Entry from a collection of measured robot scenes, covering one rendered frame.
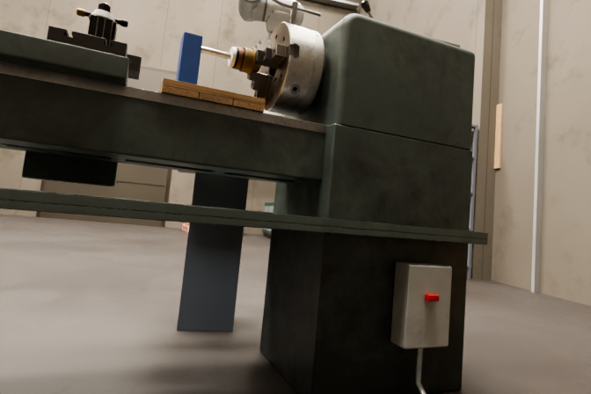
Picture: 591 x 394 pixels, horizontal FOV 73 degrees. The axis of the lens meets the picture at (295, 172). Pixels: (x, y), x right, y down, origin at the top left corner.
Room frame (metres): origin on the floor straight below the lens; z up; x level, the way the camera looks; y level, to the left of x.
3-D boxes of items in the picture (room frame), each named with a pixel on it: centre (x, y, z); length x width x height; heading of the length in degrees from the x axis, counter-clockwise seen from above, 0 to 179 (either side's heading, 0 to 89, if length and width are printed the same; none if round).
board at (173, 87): (1.30, 0.32, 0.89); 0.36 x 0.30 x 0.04; 23
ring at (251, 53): (1.34, 0.21, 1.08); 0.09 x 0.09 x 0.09; 23
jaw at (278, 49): (1.29, 0.10, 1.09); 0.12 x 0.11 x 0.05; 23
